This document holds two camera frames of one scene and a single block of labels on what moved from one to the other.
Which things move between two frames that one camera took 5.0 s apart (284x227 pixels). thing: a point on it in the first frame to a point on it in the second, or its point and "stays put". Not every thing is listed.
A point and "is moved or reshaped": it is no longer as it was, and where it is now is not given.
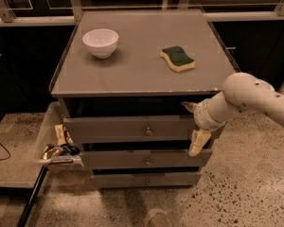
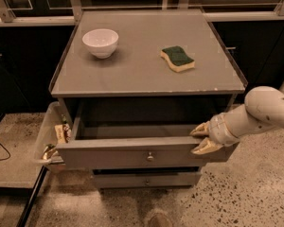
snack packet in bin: (62, 135) stays put
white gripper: (203, 114) to (220, 130)
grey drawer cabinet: (121, 80) stays put
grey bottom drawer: (147, 180) stays put
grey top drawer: (129, 129) is moved or reshaped
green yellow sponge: (177, 59) stays put
